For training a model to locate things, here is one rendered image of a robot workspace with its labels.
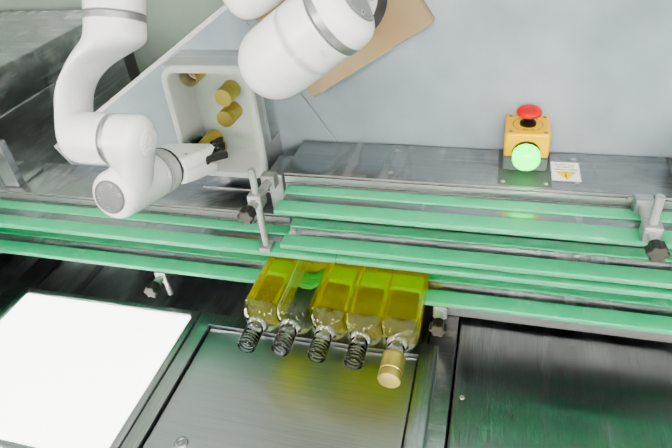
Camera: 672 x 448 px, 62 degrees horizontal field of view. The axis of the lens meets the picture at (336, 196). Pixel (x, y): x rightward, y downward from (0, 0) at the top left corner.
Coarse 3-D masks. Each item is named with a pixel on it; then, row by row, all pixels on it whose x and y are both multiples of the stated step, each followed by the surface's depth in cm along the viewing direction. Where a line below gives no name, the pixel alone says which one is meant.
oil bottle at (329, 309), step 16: (336, 272) 96; (352, 272) 95; (320, 288) 93; (336, 288) 92; (352, 288) 93; (320, 304) 90; (336, 304) 89; (320, 320) 88; (336, 320) 87; (336, 336) 89
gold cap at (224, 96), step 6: (228, 84) 103; (234, 84) 104; (216, 90) 102; (222, 90) 101; (228, 90) 101; (234, 90) 103; (240, 90) 105; (216, 96) 102; (222, 96) 102; (228, 96) 101; (234, 96) 103; (222, 102) 102; (228, 102) 102
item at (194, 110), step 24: (168, 72) 98; (192, 72) 97; (216, 72) 96; (240, 72) 95; (168, 96) 101; (192, 96) 107; (240, 96) 106; (192, 120) 108; (216, 120) 110; (240, 120) 109; (240, 144) 112; (240, 168) 108; (264, 168) 105
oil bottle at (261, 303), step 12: (276, 264) 99; (288, 264) 99; (264, 276) 97; (276, 276) 97; (288, 276) 97; (252, 288) 95; (264, 288) 94; (276, 288) 94; (252, 300) 92; (264, 300) 92; (276, 300) 92; (252, 312) 91; (264, 312) 91; (276, 324) 93
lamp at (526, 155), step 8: (520, 144) 90; (528, 144) 89; (512, 152) 91; (520, 152) 89; (528, 152) 88; (536, 152) 88; (512, 160) 90; (520, 160) 89; (528, 160) 89; (536, 160) 89; (520, 168) 90; (528, 168) 90
